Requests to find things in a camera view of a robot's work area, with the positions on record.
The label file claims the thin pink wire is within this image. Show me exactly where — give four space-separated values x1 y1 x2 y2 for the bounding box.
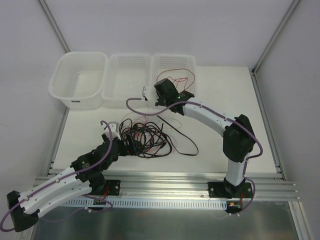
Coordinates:
129 102 185 157

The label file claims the thick red wire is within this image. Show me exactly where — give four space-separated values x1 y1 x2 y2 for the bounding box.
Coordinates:
156 67 196 93

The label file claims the round black usb cable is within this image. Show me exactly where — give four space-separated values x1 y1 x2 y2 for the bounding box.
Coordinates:
117 117 176 160

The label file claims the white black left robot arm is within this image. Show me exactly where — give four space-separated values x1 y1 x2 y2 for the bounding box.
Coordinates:
6 135 142 232

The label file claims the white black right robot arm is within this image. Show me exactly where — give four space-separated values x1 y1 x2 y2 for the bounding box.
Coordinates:
154 78 256 199

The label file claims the right white perforated basket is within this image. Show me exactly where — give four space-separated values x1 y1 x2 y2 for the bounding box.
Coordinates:
149 54 197 94

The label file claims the white perforated basket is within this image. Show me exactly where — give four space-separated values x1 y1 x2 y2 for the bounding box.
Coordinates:
101 53 152 109
149 54 197 94

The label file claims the middle white perforated basket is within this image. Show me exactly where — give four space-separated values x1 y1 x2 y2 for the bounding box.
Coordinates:
101 53 152 109

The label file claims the white solid plastic tub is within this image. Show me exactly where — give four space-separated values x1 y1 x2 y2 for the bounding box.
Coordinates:
48 51 108 110

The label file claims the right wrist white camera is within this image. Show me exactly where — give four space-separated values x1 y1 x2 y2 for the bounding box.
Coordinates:
142 86 158 102

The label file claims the wrist white camera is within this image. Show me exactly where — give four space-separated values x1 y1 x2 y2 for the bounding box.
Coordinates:
142 86 158 102
100 120 121 140

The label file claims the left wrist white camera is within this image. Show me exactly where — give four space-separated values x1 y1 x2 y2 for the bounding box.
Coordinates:
100 120 121 140

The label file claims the aluminium frame rail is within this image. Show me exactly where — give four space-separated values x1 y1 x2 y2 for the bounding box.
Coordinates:
34 169 301 201

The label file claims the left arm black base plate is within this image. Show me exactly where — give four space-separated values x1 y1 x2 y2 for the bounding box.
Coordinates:
101 179 121 196

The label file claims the white slotted cable duct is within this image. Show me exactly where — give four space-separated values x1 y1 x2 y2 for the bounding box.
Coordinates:
63 196 227 211

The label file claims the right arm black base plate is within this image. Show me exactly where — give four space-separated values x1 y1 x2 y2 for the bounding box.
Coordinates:
207 181 253 199

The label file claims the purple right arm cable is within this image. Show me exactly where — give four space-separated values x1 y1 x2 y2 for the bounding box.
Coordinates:
125 97 264 218

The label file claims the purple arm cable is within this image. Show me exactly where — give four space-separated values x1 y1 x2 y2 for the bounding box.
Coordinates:
125 97 264 218
0 120 113 232

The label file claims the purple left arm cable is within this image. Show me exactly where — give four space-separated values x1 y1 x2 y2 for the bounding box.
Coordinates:
0 120 113 232

